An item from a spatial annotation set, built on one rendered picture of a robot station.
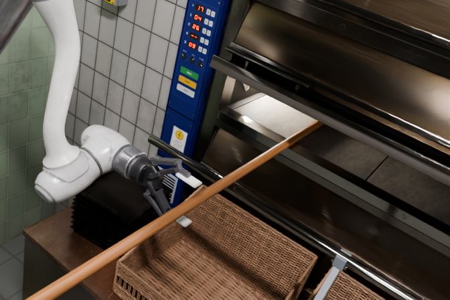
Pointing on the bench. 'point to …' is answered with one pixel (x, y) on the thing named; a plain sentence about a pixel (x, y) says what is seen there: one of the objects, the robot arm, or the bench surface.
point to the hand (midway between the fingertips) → (190, 203)
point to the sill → (341, 177)
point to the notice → (178, 138)
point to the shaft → (81, 272)
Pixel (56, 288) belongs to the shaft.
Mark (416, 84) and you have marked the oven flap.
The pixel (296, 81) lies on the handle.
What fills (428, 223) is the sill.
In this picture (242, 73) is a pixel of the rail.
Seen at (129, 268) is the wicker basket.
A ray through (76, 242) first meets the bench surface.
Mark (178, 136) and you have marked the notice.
